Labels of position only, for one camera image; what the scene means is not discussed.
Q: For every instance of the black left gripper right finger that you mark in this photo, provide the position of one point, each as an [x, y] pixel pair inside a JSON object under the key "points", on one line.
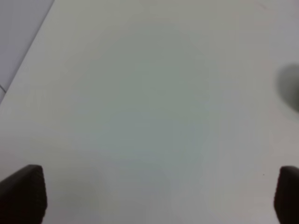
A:
{"points": [[286, 200]]}

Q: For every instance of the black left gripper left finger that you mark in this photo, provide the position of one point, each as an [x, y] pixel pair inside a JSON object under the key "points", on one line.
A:
{"points": [[23, 197]]}

